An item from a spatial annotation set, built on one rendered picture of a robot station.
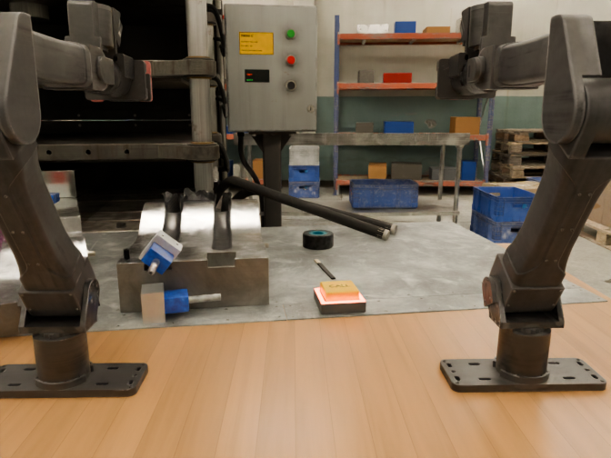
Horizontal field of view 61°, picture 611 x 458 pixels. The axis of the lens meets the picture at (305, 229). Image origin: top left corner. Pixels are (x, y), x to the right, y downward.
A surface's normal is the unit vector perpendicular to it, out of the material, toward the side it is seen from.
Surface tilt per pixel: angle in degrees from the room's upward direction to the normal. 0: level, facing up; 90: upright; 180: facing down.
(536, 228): 92
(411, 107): 90
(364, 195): 92
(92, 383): 0
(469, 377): 0
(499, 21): 89
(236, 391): 0
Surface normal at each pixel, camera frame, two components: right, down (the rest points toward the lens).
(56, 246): 1.00, 0.00
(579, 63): 0.02, -0.23
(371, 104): -0.07, 0.22
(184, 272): 0.15, 0.22
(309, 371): 0.00, -0.97
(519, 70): -1.00, 0.07
